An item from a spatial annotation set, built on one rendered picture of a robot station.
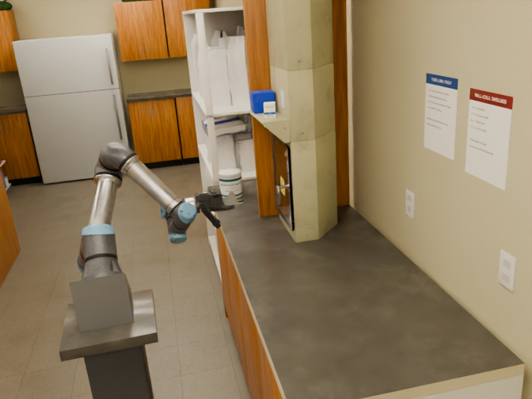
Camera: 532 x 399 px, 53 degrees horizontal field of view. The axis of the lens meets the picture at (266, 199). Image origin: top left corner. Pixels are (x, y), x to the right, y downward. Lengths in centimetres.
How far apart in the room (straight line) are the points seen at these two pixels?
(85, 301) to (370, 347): 96
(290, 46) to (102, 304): 122
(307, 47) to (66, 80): 518
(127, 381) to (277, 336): 60
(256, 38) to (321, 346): 146
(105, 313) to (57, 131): 543
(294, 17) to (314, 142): 52
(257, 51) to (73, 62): 473
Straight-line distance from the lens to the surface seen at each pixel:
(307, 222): 241
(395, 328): 184
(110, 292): 193
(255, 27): 256
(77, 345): 194
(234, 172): 304
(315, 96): 228
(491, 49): 172
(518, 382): 180
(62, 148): 729
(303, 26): 223
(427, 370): 167
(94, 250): 198
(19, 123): 744
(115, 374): 206
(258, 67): 258
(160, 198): 217
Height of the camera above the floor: 195
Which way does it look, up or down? 20 degrees down
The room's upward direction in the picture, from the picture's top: 4 degrees counter-clockwise
